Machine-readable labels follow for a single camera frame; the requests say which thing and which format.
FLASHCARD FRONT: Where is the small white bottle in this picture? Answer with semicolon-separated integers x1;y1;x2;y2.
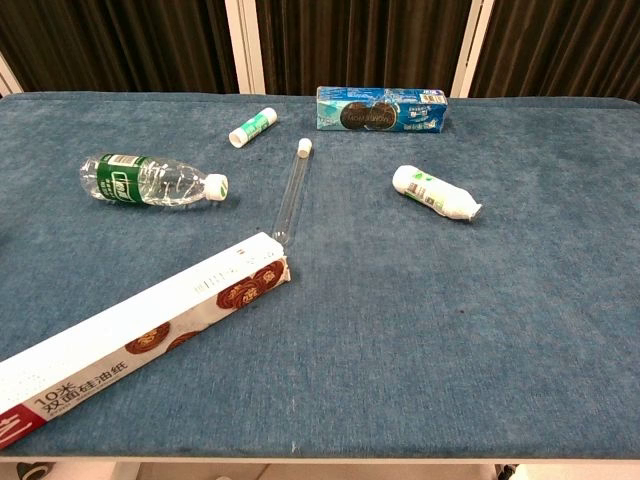
392;164;485;222

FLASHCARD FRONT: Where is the clear water bottle green label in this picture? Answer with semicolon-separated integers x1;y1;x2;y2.
78;152;230;208

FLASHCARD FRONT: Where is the glass test tube white cap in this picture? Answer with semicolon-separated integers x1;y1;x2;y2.
269;137;314;247

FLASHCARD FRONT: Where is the blue table cloth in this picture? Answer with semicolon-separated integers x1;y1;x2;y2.
0;90;640;460

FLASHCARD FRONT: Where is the white green glue stick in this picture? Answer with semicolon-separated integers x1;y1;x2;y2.
228;106;279;150

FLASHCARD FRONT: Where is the blue cookie box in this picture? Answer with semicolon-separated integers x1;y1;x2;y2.
315;85;449;134

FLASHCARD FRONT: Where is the dark curtain panel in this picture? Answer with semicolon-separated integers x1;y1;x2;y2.
0;0;239;96
469;0;640;104
255;0;474;98

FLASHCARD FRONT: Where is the long white baking paper box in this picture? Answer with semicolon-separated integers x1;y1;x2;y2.
0;230;293;452

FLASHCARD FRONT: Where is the white frame post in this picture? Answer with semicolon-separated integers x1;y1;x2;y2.
223;0;268;97
0;53;25;98
449;0;497;99

